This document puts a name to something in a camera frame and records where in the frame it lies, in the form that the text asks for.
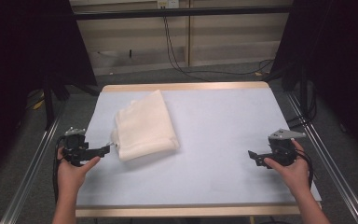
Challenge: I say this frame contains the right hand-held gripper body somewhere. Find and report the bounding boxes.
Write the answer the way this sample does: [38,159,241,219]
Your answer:
[262,128,307,167]

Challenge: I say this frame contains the person's left hand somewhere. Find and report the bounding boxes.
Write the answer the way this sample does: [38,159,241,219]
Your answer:
[56,147,102,199]

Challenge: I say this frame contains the wooden table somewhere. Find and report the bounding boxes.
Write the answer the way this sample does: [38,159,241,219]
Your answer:
[75,81,323,218]

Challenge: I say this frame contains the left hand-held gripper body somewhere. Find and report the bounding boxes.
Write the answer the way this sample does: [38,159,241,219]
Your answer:
[62,126,90,167]

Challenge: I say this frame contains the black curtain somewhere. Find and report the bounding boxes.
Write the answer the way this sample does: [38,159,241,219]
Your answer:
[0,0,98,188]
[269,0,358,164]

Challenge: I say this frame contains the yellow tape piece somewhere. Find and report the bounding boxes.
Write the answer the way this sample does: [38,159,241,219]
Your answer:
[32,98,47,111]

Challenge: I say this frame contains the white mesh laundry bag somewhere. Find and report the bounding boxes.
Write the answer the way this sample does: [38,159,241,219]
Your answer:
[111,89,181,162]

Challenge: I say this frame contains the light blue mat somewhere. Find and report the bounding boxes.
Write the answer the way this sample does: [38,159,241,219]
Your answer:
[76,88,323,208]

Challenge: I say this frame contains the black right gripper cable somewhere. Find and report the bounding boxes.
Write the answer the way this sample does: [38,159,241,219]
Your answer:
[296,148,315,190]

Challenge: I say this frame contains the black metal stand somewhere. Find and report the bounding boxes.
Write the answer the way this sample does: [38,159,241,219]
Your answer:
[41,74,73,131]
[281,63,318,125]

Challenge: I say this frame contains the black wall cable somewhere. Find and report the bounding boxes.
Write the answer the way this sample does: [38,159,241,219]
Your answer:
[164,16,275,77]
[162,16,275,82]

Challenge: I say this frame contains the black floor cable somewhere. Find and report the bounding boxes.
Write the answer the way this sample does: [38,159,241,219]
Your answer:
[285,90,319,130]

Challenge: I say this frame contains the white wall socket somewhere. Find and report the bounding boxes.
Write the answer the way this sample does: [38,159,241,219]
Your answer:
[157,0,181,9]

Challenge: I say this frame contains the person's right hand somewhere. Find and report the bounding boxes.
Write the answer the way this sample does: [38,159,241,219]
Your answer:
[263,139,311,195]

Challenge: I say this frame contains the black horizontal bar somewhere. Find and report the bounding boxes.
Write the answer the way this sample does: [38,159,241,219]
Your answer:
[74,5,294,21]

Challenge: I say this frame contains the metal floor rail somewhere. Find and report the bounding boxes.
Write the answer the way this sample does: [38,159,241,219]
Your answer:
[0,104,67,224]
[284,91,358,224]

